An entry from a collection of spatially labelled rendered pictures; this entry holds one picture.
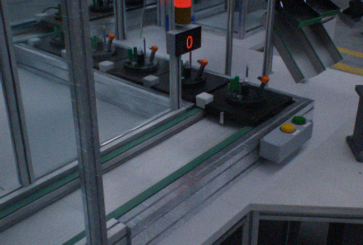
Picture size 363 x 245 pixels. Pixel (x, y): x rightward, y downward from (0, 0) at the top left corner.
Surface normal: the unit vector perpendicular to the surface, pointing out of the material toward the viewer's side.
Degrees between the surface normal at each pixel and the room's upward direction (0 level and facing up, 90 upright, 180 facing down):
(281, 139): 0
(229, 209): 0
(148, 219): 90
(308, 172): 0
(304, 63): 45
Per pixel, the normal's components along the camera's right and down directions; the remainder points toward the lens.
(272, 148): -0.65, 0.33
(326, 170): 0.00, -0.90
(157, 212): 0.76, 0.28
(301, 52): 0.45, -0.40
